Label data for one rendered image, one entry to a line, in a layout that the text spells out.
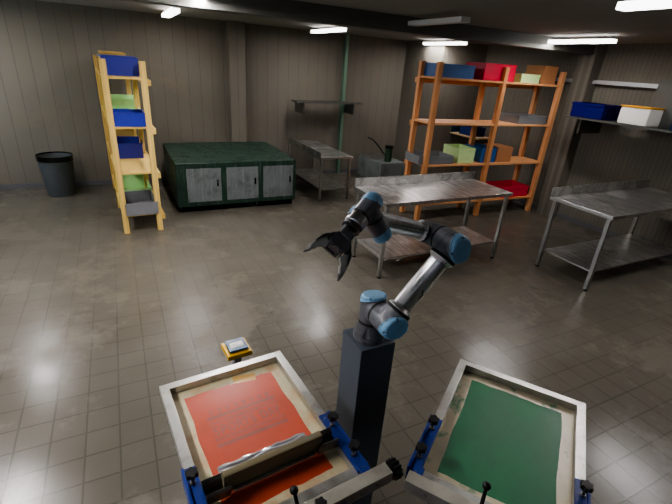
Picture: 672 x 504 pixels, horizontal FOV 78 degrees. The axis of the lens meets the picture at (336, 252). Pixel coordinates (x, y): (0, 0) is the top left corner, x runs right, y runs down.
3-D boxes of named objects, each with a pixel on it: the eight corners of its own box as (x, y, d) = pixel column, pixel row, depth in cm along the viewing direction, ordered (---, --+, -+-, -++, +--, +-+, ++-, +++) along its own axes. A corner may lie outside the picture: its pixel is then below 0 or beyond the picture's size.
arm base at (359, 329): (374, 324, 205) (376, 306, 201) (391, 341, 193) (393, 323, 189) (347, 330, 199) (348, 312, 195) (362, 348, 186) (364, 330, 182)
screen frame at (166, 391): (159, 392, 187) (158, 386, 186) (279, 356, 216) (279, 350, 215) (208, 559, 127) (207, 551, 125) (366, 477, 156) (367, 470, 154)
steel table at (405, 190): (497, 258, 591) (515, 184, 547) (377, 280, 507) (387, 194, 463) (461, 239, 652) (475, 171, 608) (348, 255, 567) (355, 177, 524)
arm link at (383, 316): (378, 328, 188) (456, 234, 185) (396, 348, 176) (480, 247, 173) (362, 317, 181) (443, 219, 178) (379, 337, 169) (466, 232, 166)
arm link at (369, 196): (388, 207, 152) (379, 189, 148) (372, 228, 148) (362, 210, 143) (372, 205, 158) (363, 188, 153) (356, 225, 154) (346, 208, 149)
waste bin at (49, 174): (80, 188, 756) (73, 151, 728) (79, 197, 713) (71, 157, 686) (46, 190, 733) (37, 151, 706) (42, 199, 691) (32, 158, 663)
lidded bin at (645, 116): (661, 127, 604) (668, 108, 593) (646, 127, 588) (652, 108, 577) (629, 122, 641) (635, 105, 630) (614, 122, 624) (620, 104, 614)
